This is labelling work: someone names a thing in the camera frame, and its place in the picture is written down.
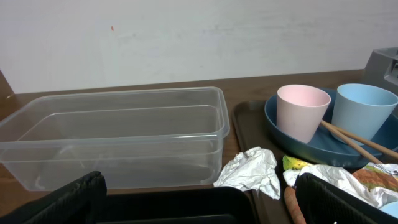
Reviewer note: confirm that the clear plastic bin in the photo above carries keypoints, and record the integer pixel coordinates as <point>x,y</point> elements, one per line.
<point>136,139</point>

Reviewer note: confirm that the light blue bowl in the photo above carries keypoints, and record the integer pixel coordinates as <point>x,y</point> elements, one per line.
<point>391,209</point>

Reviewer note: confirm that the pink cup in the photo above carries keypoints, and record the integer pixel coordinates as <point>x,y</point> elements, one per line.
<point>300,109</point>

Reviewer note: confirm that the wooden chopstick right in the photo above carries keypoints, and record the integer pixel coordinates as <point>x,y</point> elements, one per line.
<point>369,143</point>

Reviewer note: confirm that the black plastic tray bin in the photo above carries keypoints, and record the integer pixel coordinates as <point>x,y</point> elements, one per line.
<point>214,205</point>

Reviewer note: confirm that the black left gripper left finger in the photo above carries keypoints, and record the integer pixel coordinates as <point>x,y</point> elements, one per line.
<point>77,202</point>

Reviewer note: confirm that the wooden chopstick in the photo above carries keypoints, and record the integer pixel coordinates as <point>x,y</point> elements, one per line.
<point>351,143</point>
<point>369,143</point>

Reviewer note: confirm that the yellow green snack wrapper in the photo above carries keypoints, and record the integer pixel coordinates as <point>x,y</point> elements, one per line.
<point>371,175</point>

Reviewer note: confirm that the light blue cup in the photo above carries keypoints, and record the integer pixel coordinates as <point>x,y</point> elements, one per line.
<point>362,109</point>

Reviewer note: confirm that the dark blue plate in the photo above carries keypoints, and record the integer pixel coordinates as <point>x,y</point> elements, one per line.
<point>324,148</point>

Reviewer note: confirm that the orange carrot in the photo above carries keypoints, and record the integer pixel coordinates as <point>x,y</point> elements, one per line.
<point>293,206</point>

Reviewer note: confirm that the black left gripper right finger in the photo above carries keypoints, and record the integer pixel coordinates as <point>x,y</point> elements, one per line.
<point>321,202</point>

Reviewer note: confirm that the wooden chopstick left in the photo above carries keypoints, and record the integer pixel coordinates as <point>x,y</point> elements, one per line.
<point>351,143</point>

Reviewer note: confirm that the brown serving tray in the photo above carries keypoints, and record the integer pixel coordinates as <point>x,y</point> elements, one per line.
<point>251,131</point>

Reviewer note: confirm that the white tissue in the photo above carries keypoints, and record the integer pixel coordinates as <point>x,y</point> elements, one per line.
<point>341,178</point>

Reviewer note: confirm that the white paper napkin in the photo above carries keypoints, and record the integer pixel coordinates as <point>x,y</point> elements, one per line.
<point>253,169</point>

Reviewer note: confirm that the grey dishwasher rack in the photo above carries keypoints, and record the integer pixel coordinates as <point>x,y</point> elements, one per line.
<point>381,69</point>

